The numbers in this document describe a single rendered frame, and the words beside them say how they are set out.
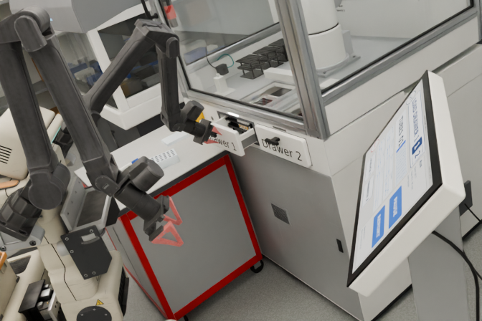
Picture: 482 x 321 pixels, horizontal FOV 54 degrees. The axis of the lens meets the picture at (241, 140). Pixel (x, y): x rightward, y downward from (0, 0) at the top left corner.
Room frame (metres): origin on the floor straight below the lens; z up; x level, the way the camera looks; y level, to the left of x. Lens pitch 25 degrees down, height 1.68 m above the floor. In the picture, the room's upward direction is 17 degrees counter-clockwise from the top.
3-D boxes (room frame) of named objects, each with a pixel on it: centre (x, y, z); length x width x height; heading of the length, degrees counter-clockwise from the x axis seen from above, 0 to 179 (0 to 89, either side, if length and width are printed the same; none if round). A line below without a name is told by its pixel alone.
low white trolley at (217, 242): (2.10, 0.46, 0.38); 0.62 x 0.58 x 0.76; 28
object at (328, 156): (2.06, -0.44, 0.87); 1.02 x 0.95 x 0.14; 28
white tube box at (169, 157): (1.99, 0.37, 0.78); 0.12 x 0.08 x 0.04; 103
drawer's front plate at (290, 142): (1.59, -0.14, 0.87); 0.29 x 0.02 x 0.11; 28
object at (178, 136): (2.24, 0.32, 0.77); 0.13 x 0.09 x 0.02; 114
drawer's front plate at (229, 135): (1.84, 0.08, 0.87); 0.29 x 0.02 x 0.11; 28
